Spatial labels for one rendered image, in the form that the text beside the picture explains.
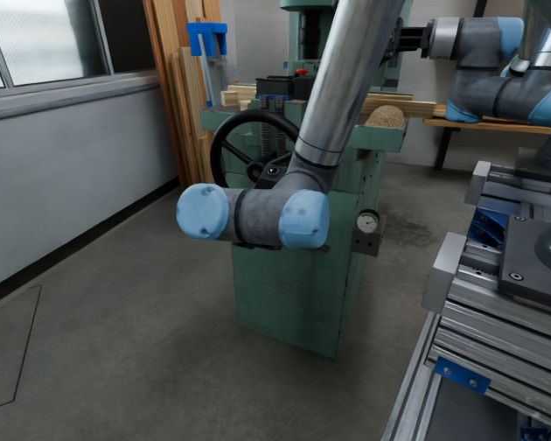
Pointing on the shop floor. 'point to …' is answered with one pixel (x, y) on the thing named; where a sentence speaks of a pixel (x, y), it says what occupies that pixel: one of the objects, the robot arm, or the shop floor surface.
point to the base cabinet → (304, 277)
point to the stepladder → (201, 44)
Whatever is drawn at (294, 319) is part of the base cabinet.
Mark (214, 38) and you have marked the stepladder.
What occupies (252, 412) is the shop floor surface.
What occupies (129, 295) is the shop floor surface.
